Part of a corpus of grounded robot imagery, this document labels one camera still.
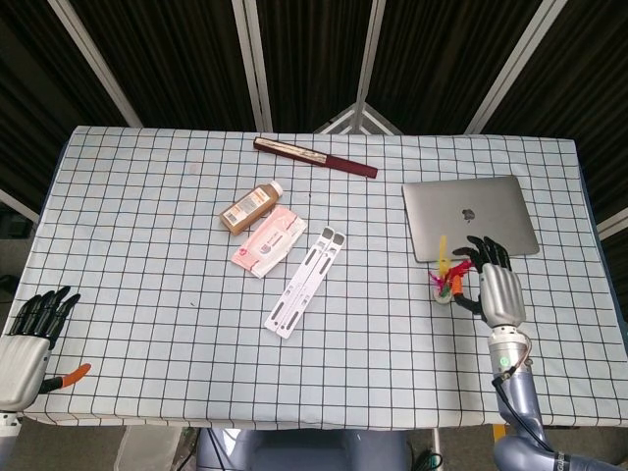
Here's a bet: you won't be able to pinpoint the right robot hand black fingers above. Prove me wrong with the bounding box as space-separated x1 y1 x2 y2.
451 235 527 328

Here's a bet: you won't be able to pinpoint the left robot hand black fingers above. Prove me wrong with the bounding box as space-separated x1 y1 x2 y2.
0 286 93 411

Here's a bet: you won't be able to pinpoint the colourful feather shuttlecock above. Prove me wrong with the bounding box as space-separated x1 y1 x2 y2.
427 235 475 306

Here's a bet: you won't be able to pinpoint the white folded laptop stand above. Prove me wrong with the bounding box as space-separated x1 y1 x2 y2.
263 226 347 340

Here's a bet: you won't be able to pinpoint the grey laptop closed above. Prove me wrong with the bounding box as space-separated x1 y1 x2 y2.
401 175 542 264

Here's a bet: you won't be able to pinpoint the white black checked tablecloth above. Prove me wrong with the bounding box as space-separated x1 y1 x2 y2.
13 126 615 433

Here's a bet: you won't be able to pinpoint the dark red folded fan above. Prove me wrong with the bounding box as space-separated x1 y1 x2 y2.
252 136 380 181

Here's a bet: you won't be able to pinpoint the dark folding screen panel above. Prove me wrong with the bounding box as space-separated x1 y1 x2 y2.
355 0 553 133
465 0 628 236
0 0 143 217
48 0 274 131
233 0 387 132

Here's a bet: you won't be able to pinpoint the pink wet wipes pack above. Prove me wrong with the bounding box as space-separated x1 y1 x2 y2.
231 205 306 279

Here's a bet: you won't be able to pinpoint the grey robot torso base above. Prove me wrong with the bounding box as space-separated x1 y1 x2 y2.
195 429 411 471

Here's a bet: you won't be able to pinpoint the brown liquid plastic bottle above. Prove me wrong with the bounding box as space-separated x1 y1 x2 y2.
218 180 284 236

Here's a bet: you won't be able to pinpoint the white screen support frame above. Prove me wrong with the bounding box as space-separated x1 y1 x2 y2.
313 100 404 136

